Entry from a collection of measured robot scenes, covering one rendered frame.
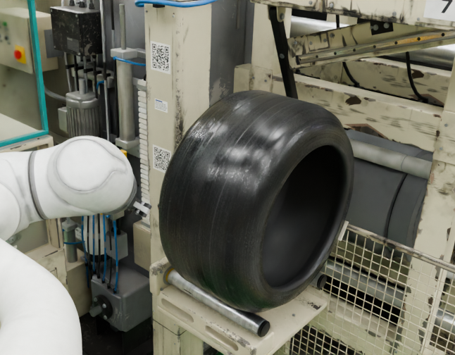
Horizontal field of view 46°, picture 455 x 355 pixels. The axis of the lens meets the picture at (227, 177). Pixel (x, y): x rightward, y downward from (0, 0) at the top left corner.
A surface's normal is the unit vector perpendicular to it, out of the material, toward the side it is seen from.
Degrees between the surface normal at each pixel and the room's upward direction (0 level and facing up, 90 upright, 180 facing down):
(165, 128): 90
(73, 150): 42
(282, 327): 0
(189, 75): 90
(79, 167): 58
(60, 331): 38
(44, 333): 22
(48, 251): 0
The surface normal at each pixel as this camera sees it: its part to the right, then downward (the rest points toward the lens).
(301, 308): 0.04, -0.91
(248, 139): -0.33, -0.58
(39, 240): 0.76, 0.30
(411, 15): -0.65, 0.29
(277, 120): 0.05, -0.67
